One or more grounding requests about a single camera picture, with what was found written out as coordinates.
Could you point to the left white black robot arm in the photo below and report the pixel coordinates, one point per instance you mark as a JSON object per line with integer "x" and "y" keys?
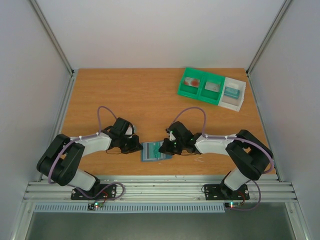
{"x": 60, "y": 162}

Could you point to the blue card holder wallet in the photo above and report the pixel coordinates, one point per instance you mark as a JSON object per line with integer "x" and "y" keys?
{"x": 163, "y": 156}

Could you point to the white plastic bin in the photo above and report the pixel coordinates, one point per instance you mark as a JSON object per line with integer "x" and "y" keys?
{"x": 230, "y": 103}

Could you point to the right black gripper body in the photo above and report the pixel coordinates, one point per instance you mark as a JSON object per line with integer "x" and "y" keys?
{"x": 170, "y": 145}

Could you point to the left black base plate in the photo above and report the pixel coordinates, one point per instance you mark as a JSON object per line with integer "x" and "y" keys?
{"x": 110, "y": 191}

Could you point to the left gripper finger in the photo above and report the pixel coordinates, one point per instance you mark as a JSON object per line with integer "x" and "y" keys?
{"x": 130, "y": 149}
{"x": 137, "y": 144}

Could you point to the aluminium front rail frame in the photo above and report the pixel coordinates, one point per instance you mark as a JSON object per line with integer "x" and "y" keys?
{"x": 165, "y": 188}

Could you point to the right aluminium corner post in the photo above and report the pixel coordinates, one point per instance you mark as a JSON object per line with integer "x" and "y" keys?
{"x": 269, "y": 34}

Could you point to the left green plastic bin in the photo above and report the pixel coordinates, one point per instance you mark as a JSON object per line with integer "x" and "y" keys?
{"x": 187, "y": 91}

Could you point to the grey card in bin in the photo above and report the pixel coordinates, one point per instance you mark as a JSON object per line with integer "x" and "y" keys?
{"x": 211, "y": 86}

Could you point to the right small circuit board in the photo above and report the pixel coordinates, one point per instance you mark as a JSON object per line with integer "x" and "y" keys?
{"x": 233, "y": 204}

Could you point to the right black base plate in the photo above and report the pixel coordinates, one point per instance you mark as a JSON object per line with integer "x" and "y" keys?
{"x": 214, "y": 192}

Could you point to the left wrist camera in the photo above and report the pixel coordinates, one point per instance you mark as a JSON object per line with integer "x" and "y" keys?
{"x": 131, "y": 130}

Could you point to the teal card in white bin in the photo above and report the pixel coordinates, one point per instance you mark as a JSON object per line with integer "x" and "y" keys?
{"x": 231, "y": 92}

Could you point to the green plastic bin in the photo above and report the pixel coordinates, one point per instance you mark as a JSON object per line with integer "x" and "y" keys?
{"x": 209, "y": 96}
{"x": 187, "y": 91}

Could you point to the left small circuit board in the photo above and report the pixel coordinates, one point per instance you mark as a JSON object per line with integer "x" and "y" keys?
{"x": 96, "y": 205}

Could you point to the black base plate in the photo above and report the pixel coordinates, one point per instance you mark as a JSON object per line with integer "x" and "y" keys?
{"x": 214, "y": 192}
{"x": 110, "y": 191}

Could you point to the aluminium corner post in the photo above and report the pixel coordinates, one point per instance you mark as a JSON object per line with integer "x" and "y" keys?
{"x": 269, "y": 34}
{"x": 47, "y": 28}

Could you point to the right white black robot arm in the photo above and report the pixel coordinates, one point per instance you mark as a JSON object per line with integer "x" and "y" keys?
{"x": 250, "y": 156}

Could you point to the left aluminium corner post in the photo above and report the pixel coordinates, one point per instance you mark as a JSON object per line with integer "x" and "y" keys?
{"x": 47, "y": 28}

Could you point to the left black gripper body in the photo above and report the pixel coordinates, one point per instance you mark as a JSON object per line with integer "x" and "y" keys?
{"x": 126, "y": 144}

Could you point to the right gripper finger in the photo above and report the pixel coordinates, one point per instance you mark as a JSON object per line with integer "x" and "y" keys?
{"x": 163, "y": 150}
{"x": 166, "y": 144}

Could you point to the small circuit board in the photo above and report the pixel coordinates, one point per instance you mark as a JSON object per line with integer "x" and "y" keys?
{"x": 96, "y": 205}
{"x": 233, "y": 204}

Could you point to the red patterned card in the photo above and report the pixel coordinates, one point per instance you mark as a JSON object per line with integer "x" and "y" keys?
{"x": 191, "y": 82}

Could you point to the middle green plastic bin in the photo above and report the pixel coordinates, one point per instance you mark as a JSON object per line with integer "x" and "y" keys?
{"x": 209, "y": 96}

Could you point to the grey slotted cable duct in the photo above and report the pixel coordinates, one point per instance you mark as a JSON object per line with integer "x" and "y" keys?
{"x": 129, "y": 208}

